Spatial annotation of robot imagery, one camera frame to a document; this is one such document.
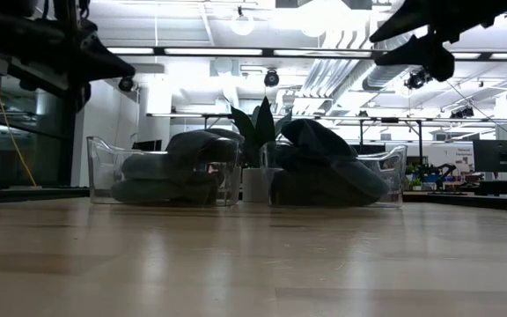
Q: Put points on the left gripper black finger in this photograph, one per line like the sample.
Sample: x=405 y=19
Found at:
x=83 y=94
x=104 y=64

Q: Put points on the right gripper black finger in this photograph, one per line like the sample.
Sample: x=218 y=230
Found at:
x=429 y=55
x=407 y=19

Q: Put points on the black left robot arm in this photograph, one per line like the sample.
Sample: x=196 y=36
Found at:
x=11 y=26

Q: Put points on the black background robot arm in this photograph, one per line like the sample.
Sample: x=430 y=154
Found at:
x=439 y=171

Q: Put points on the black ceiling spotlight cluster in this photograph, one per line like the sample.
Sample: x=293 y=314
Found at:
x=416 y=80

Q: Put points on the black round spotlight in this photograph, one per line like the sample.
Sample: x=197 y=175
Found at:
x=126 y=83

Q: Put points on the black overhead rig beam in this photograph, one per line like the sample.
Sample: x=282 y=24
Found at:
x=159 y=51

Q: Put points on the black-framed background table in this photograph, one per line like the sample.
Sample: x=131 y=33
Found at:
x=390 y=119

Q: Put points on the small black background monitor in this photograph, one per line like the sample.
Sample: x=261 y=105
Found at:
x=148 y=145

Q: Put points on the clear plastic bin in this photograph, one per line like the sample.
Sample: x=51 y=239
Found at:
x=104 y=176
x=394 y=176

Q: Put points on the large black monitor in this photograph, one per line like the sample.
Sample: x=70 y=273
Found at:
x=500 y=156

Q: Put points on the green plant in white pot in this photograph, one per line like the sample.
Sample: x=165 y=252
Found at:
x=262 y=127

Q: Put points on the black round ceiling camera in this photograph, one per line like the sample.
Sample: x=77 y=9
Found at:
x=271 y=78

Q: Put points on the black aluminium table frame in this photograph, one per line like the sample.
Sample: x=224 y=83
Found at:
x=478 y=202

